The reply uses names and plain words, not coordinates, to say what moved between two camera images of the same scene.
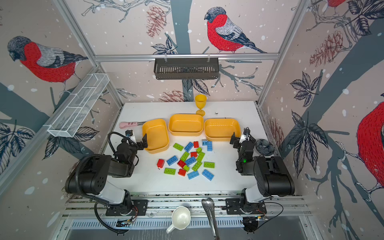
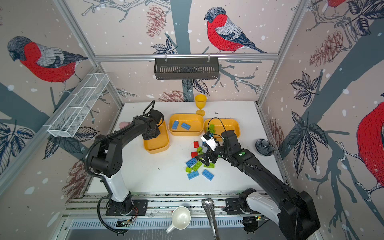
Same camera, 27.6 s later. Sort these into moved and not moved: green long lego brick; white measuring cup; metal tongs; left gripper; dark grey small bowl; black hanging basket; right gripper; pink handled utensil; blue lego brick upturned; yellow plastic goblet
Moved: right gripper; blue lego brick upturned; left gripper
Not moved: yellow plastic goblet; white measuring cup; black hanging basket; metal tongs; green long lego brick; dark grey small bowl; pink handled utensil
